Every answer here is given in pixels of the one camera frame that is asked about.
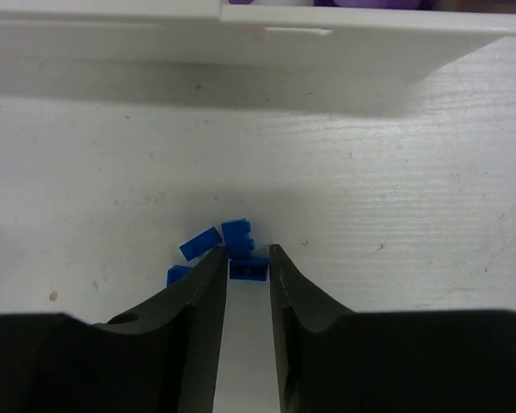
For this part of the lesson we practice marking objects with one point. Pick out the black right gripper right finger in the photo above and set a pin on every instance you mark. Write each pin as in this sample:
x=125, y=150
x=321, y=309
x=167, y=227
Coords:
x=330, y=358

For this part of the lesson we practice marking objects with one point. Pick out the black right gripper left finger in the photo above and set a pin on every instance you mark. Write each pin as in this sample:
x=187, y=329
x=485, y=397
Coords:
x=160, y=356

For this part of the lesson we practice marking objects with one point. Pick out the small blue lego slope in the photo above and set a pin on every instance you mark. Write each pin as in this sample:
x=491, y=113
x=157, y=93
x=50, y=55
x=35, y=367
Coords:
x=175, y=273

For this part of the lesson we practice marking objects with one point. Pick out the small blue lego piece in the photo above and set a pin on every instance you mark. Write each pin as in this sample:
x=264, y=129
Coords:
x=252, y=268

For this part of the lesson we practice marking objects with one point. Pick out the small blue lego plate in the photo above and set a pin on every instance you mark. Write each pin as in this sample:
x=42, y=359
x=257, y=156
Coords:
x=201, y=244

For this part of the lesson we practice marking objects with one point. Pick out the small blue lego brick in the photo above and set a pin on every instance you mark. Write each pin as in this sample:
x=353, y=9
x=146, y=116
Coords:
x=237, y=238

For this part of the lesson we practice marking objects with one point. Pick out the white three-compartment tray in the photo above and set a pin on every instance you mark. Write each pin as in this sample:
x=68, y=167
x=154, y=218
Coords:
x=388, y=42

